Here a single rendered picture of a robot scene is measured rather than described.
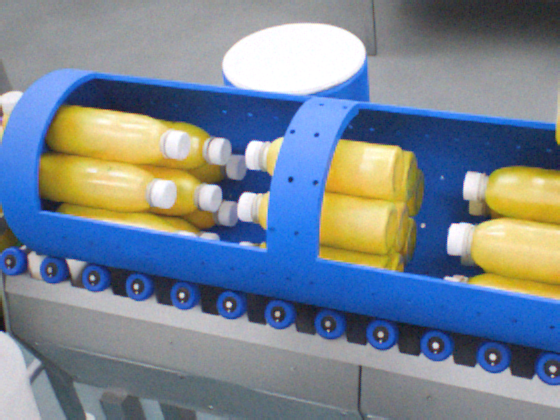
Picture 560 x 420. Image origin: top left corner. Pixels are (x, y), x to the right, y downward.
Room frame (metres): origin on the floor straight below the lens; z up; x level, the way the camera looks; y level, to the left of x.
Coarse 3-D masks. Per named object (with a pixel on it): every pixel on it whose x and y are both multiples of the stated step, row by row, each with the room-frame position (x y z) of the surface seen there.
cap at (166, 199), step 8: (160, 184) 0.91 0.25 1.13; (168, 184) 0.91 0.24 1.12; (152, 192) 0.90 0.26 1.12; (160, 192) 0.90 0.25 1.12; (168, 192) 0.91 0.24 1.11; (176, 192) 0.92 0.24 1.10; (152, 200) 0.90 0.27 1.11; (160, 200) 0.89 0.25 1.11; (168, 200) 0.90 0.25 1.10; (168, 208) 0.90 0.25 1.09
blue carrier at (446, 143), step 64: (256, 128) 1.07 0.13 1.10; (320, 128) 0.85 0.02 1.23; (384, 128) 0.98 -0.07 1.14; (448, 128) 0.94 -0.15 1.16; (512, 128) 0.89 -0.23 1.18; (0, 192) 0.91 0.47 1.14; (256, 192) 1.04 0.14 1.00; (320, 192) 0.78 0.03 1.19; (448, 192) 0.94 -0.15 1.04; (64, 256) 0.91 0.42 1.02; (128, 256) 0.84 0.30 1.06; (192, 256) 0.80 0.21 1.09; (256, 256) 0.77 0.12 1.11; (448, 256) 0.88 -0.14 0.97; (448, 320) 0.68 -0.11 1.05; (512, 320) 0.65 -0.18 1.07
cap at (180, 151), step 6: (174, 132) 0.96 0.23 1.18; (180, 132) 0.96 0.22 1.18; (168, 138) 0.95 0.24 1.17; (174, 138) 0.95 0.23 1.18; (180, 138) 0.95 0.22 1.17; (186, 138) 0.96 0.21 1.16; (168, 144) 0.95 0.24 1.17; (174, 144) 0.94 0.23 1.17; (180, 144) 0.95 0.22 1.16; (186, 144) 0.96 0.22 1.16; (168, 150) 0.94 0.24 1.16; (174, 150) 0.94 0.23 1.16; (180, 150) 0.95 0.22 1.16; (186, 150) 0.96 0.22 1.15; (168, 156) 0.95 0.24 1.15; (174, 156) 0.94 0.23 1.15; (180, 156) 0.94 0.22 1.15
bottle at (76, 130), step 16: (64, 112) 1.02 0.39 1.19; (80, 112) 1.01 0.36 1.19; (96, 112) 1.01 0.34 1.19; (112, 112) 1.00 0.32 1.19; (128, 112) 1.01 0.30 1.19; (48, 128) 1.00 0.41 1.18; (64, 128) 0.99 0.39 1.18; (80, 128) 0.98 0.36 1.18; (96, 128) 0.98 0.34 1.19; (112, 128) 0.97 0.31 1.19; (128, 128) 0.96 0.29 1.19; (144, 128) 0.96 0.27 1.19; (160, 128) 0.97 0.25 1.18; (48, 144) 1.00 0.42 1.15; (64, 144) 0.99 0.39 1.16; (80, 144) 0.98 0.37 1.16; (96, 144) 0.97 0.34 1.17; (112, 144) 0.96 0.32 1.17; (128, 144) 0.95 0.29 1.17; (144, 144) 0.95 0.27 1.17; (160, 144) 0.95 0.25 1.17; (112, 160) 0.97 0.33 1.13; (128, 160) 0.95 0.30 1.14; (144, 160) 0.95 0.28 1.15; (160, 160) 0.96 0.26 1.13
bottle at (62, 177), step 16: (48, 160) 0.97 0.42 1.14; (64, 160) 0.97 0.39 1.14; (80, 160) 0.96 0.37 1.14; (96, 160) 0.96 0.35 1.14; (48, 176) 0.95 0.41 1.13; (64, 176) 0.94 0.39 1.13; (80, 176) 0.94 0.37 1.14; (96, 176) 0.93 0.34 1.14; (112, 176) 0.92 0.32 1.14; (128, 176) 0.92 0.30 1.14; (144, 176) 0.93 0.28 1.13; (48, 192) 0.94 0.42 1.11; (64, 192) 0.93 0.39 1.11; (80, 192) 0.92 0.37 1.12; (96, 192) 0.91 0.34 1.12; (112, 192) 0.91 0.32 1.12; (128, 192) 0.90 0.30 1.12; (144, 192) 0.91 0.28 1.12; (96, 208) 0.92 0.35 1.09; (112, 208) 0.91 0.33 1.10; (128, 208) 0.90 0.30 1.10; (144, 208) 0.91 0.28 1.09
